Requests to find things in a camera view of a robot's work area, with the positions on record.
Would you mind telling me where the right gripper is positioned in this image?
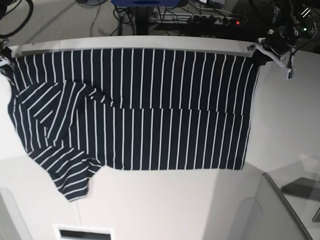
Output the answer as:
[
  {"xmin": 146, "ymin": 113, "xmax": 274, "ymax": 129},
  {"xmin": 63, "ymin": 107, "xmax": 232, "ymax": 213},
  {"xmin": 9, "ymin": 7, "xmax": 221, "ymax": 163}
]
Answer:
[{"xmin": 0, "ymin": 38, "xmax": 15, "ymax": 75}]

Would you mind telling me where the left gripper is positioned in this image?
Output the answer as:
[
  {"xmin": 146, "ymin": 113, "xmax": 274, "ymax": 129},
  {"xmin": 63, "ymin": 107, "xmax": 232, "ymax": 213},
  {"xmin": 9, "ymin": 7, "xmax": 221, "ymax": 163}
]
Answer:
[{"xmin": 247, "ymin": 28, "xmax": 296, "ymax": 80}]

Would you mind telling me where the navy white striped t-shirt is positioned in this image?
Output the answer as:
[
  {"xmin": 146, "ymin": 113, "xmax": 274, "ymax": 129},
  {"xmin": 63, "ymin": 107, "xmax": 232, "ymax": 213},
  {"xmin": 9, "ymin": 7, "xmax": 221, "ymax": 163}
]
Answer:
[{"xmin": 1, "ymin": 48, "xmax": 260, "ymax": 202}]

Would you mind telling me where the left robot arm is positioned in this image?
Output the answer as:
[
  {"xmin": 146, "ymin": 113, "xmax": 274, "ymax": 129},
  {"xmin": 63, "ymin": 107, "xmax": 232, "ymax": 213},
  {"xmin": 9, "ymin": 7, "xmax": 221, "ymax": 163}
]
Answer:
[{"xmin": 247, "ymin": 0, "xmax": 318, "ymax": 81}]

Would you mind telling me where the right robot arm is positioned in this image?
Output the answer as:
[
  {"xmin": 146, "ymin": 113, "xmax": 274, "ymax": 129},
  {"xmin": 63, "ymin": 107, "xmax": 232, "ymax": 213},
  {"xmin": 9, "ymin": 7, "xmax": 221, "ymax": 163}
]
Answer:
[{"xmin": 0, "ymin": 0, "xmax": 34, "ymax": 76}]

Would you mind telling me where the white power strip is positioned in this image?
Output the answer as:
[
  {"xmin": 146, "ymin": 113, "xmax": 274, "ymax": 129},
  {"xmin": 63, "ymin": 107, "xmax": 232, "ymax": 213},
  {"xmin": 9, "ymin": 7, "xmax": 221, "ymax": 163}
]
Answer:
[{"xmin": 149, "ymin": 11, "xmax": 246, "ymax": 27}]

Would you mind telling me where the black table leg column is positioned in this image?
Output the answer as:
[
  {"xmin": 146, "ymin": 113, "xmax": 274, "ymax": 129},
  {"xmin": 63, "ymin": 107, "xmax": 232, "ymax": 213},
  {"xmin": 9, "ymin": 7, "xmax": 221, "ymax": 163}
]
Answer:
[{"xmin": 133, "ymin": 6, "xmax": 153, "ymax": 36}]

